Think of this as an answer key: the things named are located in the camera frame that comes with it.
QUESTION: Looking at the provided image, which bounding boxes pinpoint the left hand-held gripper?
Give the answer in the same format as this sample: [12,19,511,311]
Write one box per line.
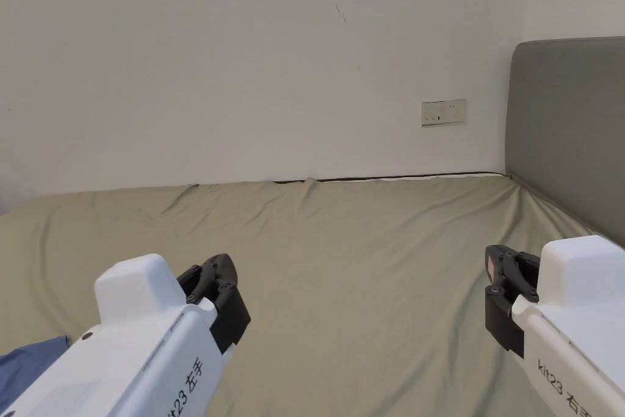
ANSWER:
[0,253,252,417]

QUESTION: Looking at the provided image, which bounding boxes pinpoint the white wall socket plate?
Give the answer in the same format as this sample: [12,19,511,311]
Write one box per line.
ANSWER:
[421,99,468,128]

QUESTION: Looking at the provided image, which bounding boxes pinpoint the bed with pale green sheet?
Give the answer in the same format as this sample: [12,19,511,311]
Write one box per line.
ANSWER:
[0,172,625,417]

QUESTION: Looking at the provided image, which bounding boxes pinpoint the grey padded headboard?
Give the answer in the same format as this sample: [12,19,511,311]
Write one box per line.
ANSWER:
[502,35,625,248]

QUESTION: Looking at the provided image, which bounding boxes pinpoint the dark blue shirt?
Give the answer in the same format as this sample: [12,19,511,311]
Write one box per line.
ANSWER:
[0,335,70,385]

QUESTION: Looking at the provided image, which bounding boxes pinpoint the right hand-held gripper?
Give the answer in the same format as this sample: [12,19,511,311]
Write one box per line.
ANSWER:
[484,235,625,417]

